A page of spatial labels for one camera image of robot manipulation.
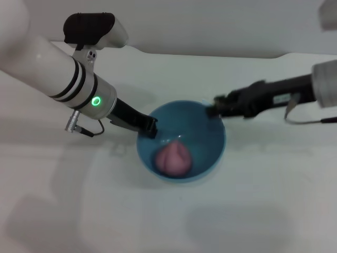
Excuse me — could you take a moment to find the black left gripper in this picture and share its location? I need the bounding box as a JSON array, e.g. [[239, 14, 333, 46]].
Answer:
[[106, 98, 159, 140]]

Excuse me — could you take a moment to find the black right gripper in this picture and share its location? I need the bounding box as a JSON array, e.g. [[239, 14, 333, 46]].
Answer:
[[206, 73, 316, 120]]

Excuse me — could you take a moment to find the pink toy peach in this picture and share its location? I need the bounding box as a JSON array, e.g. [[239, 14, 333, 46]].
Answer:
[[154, 141, 193, 177]]

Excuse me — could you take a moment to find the blue bowl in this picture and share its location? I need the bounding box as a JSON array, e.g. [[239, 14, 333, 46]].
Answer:
[[136, 99, 227, 186]]

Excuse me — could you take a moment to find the left arm cable with connector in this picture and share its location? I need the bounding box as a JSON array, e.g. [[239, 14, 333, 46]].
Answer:
[[64, 110, 105, 138]]

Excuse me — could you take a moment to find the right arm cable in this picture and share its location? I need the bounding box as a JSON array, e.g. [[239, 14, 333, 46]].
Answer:
[[283, 98, 337, 125]]

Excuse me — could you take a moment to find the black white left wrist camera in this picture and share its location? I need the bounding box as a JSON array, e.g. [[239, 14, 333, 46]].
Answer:
[[63, 12, 130, 72]]

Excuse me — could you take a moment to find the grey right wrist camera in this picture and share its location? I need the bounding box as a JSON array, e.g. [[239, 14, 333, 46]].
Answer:
[[316, 0, 337, 32]]

